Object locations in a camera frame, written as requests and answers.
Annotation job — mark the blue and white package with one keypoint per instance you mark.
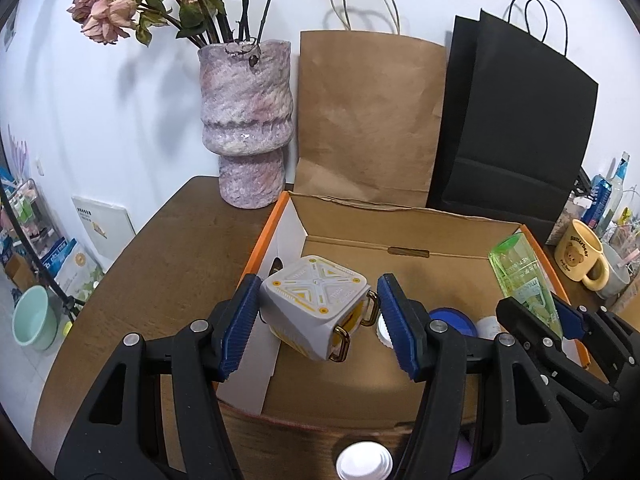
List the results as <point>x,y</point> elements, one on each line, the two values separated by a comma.
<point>55,257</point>

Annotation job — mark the dried roses bouquet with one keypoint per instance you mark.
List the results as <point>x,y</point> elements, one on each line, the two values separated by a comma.
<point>107,17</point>

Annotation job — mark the yellow bear mug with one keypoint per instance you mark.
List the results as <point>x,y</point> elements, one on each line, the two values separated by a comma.
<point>577,255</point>

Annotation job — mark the cardboard box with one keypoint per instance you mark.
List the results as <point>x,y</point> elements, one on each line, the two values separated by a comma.
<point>360,385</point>

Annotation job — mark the white wall switch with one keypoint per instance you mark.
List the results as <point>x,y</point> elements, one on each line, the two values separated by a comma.
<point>41,167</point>

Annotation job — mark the blue plastic lid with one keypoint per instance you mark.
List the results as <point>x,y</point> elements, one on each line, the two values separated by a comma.
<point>450,321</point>

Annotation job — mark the purple ceramic vase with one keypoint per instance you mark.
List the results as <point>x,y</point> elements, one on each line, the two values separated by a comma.
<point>245,110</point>

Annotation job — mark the black paper bag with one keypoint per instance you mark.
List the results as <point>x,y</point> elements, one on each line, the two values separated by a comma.
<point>520,120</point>

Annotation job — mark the white board against wall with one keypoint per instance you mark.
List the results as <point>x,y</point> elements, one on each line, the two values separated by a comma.
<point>102,227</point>

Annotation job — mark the white ribbed round lid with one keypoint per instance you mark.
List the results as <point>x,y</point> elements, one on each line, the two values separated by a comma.
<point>382,332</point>

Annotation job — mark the brown paper bag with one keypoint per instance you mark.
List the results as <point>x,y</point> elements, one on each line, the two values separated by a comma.
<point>370,120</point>

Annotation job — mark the white pouch with yellow circle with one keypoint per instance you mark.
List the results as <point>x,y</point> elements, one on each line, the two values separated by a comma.
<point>82,272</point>

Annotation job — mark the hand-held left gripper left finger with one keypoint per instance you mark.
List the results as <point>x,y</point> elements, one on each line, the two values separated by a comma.
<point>240,325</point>

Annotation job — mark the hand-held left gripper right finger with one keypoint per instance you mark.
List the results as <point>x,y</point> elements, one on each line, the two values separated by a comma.
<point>400,325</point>

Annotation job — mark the green plastic bottle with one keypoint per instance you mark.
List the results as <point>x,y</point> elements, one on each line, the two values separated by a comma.
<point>520,275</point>

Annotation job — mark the black stand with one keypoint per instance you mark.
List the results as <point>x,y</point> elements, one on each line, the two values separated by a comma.
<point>67,307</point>

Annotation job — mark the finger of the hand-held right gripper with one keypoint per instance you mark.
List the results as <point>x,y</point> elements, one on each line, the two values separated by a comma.
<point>570,317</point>
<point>530,327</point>

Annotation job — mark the mint green bowl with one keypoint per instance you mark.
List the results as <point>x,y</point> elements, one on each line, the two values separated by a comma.
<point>32,317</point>

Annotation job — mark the clear glass bottle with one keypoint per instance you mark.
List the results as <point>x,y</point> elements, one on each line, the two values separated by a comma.
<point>617,185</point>

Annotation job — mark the white cube charger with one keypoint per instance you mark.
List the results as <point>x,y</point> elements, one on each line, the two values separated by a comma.
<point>310,300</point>

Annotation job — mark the grey mug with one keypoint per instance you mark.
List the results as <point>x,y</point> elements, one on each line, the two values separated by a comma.
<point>617,275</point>

